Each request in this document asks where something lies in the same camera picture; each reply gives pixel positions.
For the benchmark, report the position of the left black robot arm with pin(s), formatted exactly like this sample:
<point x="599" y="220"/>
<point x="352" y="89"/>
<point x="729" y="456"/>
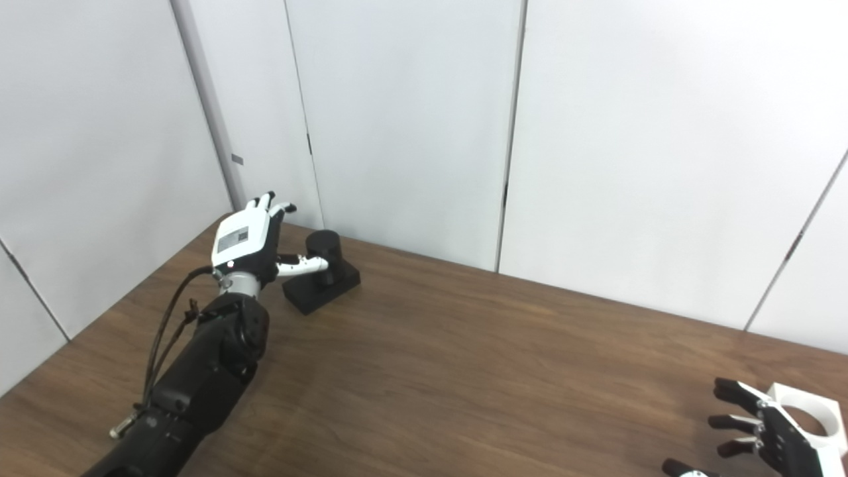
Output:
<point x="205" y="377"/>

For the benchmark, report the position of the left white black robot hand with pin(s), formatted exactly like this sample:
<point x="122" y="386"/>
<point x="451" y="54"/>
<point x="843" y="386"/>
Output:
<point x="242" y="238"/>

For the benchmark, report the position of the white square piece with hole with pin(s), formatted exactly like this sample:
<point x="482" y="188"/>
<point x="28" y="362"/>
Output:
<point x="792" y="397"/>

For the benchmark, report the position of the grey wall post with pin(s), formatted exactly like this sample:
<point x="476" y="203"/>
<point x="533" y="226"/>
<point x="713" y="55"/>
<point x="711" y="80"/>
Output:
<point x="205" y="99"/>

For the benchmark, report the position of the black peg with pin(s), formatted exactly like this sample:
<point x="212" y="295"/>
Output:
<point x="324" y="291"/>

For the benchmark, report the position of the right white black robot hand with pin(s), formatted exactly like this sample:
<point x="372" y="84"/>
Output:
<point x="788" y="450"/>

